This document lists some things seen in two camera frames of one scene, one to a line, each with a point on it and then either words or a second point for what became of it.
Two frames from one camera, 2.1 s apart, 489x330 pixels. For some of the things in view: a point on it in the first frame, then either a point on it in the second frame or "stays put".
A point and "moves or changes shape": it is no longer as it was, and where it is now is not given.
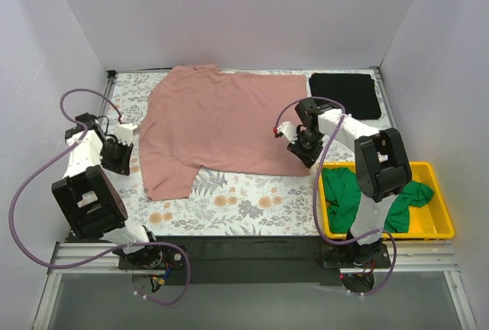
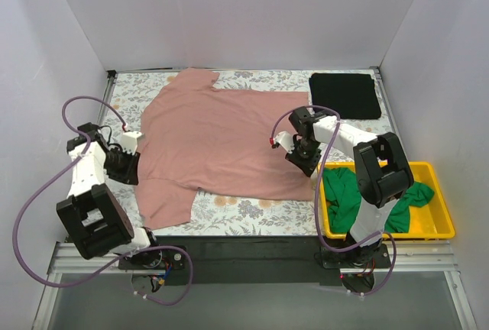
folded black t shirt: x=356 y=92 stays put
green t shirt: x=342 y=192 stays put
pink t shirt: x=195 y=117 moves or changes shape
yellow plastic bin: x=429 y=218 stays put
